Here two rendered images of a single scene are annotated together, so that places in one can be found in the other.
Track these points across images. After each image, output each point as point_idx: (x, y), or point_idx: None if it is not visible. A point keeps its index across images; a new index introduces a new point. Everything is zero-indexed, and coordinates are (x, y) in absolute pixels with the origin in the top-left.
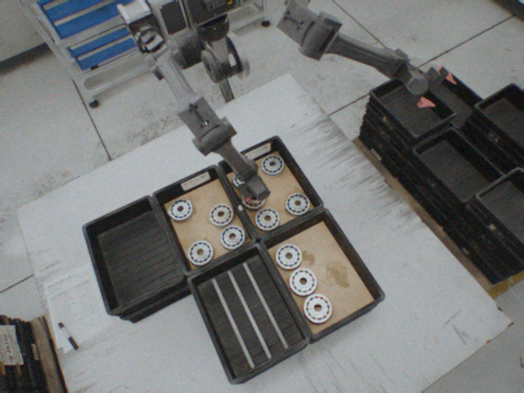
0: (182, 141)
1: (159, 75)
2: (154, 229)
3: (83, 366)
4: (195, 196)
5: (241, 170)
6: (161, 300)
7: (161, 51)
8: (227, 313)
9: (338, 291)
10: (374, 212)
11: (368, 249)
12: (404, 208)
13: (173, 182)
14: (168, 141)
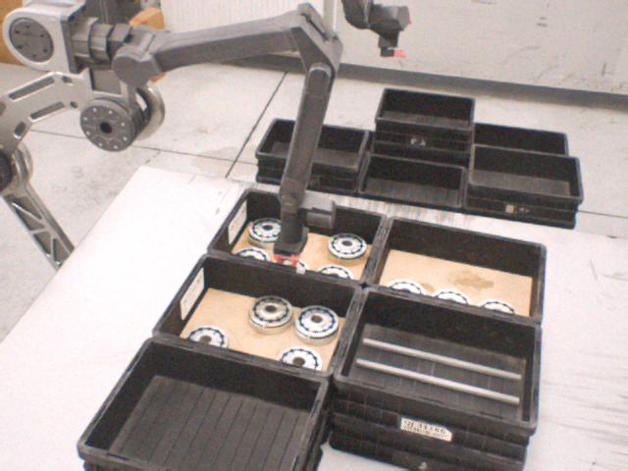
0: (65, 311)
1: (159, 65)
2: (187, 397)
3: None
4: (200, 323)
5: (311, 166)
6: (309, 467)
7: (138, 37)
8: None
9: (491, 293)
10: None
11: None
12: (435, 214)
13: (170, 303)
14: (38, 324)
